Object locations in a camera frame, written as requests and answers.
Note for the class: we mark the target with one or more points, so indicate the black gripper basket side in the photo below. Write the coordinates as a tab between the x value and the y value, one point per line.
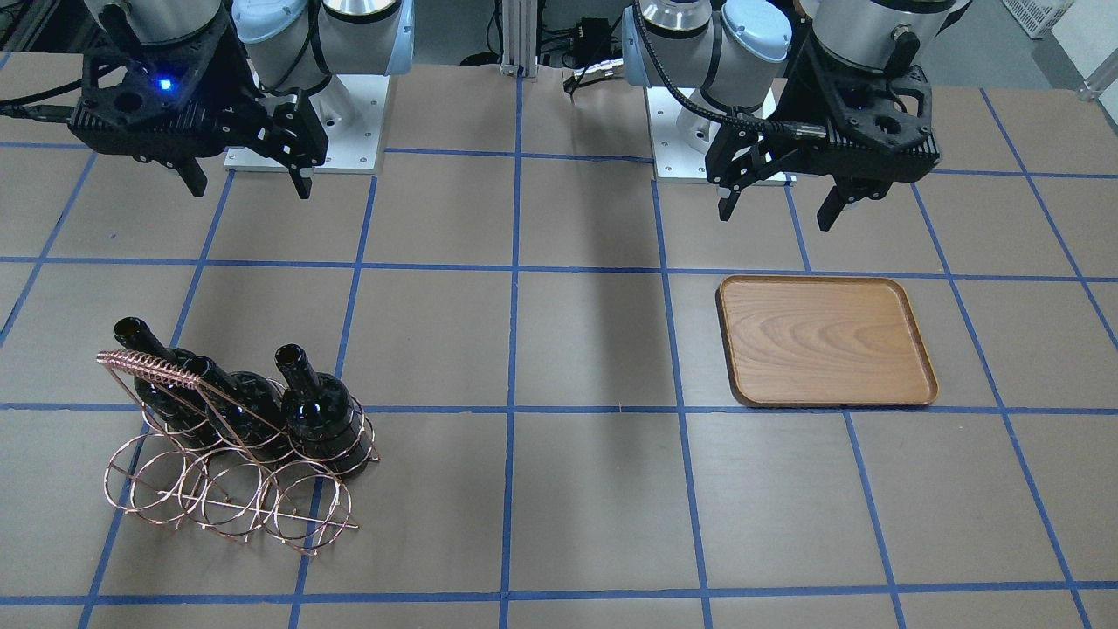
229	80

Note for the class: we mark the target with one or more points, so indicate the aluminium frame post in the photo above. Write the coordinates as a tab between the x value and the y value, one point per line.
519	38

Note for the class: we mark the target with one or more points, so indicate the robot arm over tray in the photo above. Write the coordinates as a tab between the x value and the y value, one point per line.
718	58

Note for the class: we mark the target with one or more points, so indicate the wooden tray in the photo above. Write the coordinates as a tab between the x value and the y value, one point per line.
812	341

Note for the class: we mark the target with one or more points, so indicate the robot arm over basket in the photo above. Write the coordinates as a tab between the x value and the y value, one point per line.
291	46

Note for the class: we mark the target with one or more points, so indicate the copper wire bottle basket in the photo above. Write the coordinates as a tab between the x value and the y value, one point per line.
181	472

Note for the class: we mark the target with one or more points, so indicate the black gripper tray side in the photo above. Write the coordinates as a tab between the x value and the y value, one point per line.
783	109

